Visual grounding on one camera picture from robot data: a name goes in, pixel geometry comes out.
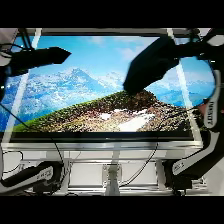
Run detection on dark blue jeans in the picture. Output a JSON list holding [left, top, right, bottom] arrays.
[[122, 35, 184, 97]]

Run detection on black cable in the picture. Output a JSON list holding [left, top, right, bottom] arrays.
[[0, 101, 66, 168], [119, 141, 160, 188]]

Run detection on silver frame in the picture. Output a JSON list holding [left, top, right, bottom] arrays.
[[0, 28, 224, 196]]

